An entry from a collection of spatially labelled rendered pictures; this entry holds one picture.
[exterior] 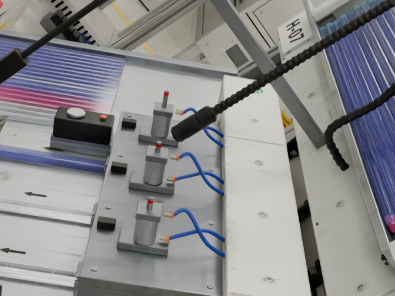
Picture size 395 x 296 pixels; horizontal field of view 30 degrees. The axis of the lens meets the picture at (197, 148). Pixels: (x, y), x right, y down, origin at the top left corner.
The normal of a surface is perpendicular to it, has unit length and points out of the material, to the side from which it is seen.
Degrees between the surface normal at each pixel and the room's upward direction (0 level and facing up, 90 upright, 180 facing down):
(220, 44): 90
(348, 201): 90
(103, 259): 45
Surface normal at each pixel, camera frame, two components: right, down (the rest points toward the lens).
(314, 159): -0.58, -0.72
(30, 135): 0.17, -0.86
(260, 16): -0.03, 0.49
